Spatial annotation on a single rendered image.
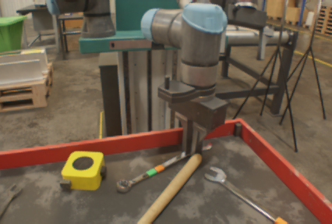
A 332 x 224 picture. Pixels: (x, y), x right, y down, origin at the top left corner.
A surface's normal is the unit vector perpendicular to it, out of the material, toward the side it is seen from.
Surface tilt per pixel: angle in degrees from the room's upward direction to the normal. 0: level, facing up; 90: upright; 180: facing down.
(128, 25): 90
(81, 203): 0
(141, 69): 90
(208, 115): 90
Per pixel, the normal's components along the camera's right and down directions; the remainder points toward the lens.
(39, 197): 0.02, -0.88
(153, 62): 0.21, 0.47
